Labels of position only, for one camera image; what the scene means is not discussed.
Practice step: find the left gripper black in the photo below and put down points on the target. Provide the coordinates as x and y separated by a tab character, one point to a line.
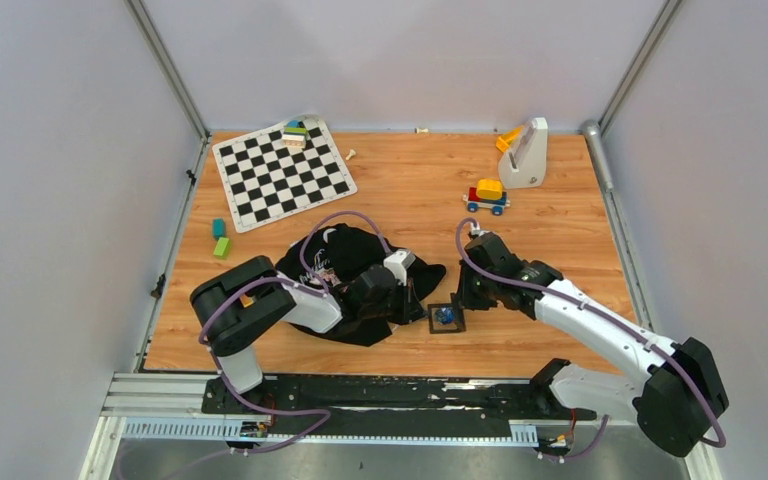
411	307

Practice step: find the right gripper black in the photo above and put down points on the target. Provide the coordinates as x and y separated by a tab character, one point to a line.
463	294

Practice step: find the black printed t-shirt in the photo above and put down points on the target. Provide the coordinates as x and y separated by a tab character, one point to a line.
349	260

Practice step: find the black square frame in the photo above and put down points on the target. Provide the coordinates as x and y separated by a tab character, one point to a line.
459	324

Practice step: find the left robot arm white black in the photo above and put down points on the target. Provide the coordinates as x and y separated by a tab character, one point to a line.
239	306

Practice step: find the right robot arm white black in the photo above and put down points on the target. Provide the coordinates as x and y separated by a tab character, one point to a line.
672	390

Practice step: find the toy car with yellow block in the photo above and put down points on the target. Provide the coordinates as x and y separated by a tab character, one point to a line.
487	193

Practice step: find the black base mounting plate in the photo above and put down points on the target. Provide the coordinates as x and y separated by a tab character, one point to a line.
398	406

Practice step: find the white angled plastic stand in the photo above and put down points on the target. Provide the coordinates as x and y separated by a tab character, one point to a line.
525	165

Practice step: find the orange plastic piece behind stand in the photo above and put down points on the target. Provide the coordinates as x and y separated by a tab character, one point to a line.
511	138

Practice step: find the black white chessboard mat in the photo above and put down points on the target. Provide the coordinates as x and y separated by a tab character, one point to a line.
265	181

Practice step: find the green toy block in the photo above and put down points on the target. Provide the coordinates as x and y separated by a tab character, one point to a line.
222	248

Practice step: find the teal toy block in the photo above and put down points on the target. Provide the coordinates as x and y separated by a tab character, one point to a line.
218	228

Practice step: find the stacked coloured toy blocks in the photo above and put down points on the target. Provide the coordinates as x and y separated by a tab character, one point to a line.
294	134

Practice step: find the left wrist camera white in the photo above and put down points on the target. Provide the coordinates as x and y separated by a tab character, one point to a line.
398	263

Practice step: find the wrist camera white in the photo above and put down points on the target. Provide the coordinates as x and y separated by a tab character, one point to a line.
398	263
476	232

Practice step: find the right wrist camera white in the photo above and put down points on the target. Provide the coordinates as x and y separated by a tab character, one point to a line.
476	232

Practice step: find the aluminium rail frame front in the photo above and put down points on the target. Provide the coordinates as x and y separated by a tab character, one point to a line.
179	406

